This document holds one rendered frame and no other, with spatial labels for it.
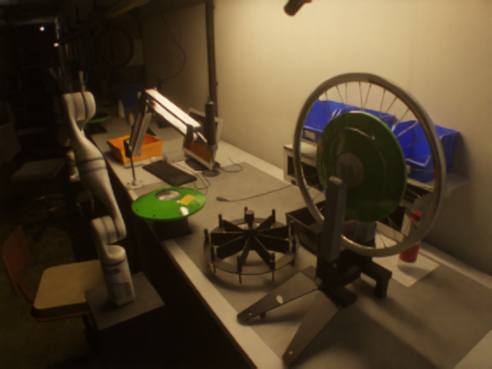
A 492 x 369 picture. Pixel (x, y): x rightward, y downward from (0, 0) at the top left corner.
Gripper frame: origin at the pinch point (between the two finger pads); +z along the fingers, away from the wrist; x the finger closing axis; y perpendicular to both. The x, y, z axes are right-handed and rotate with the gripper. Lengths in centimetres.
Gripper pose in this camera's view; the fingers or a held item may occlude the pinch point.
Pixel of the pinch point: (87, 214)
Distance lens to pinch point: 166.7
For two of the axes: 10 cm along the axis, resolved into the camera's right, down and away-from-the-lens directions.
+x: -8.2, 2.5, -5.2
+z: 0.2, 9.2, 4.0
